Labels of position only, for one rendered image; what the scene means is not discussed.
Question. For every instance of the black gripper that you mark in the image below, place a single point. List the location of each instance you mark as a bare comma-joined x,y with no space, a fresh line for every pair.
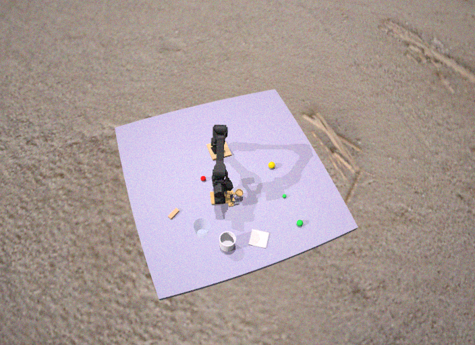
218,200

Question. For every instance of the white cup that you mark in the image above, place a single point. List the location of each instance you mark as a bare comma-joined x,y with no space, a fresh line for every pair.
227,241

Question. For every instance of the clear plastic cup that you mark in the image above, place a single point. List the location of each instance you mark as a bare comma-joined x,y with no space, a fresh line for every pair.
201,227

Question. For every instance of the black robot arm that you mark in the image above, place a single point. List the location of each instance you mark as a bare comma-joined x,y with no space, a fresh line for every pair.
219,171

